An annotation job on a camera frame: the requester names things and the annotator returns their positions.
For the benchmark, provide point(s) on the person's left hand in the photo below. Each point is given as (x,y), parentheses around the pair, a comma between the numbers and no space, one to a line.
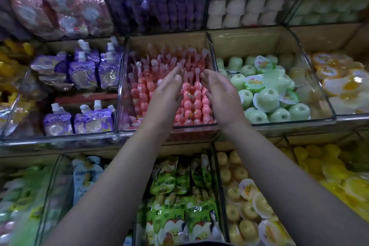
(164,101)

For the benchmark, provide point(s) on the person's right hand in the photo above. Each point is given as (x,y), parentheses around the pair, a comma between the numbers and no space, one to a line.
(222,99)

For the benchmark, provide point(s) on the pile of pink jelly sticks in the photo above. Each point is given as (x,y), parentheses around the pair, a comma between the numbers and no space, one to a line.
(190,96)

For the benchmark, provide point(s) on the pile of green jelly cups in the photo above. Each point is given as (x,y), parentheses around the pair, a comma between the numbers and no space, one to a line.
(265,90)

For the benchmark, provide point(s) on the pile of purple jelly sticks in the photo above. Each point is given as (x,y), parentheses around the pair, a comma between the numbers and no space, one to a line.
(80,75)

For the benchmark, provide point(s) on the green juice pouches pile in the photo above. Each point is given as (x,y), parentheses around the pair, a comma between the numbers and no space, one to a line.
(179,208)

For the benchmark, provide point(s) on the pile of pale jelly pouches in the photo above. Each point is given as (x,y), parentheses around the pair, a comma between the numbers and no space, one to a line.
(83,176)

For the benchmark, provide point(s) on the pile of pale yellow jelly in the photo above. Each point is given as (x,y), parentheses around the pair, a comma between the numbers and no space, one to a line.
(248,208)

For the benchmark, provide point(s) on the pile of orange-lid jelly cups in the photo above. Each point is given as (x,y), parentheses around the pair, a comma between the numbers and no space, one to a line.
(340,81)

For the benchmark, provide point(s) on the pile of yellow jelly cups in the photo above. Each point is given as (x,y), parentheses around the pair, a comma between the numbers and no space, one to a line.
(334,174)

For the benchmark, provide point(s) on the pile of light green pouches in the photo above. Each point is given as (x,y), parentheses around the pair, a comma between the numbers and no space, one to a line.
(20,208)

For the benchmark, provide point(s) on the person's left forearm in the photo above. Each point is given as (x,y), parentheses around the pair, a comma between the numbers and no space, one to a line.
(104,197)

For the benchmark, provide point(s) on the person's right forearm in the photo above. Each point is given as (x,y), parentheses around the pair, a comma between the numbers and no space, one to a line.
(300,191)

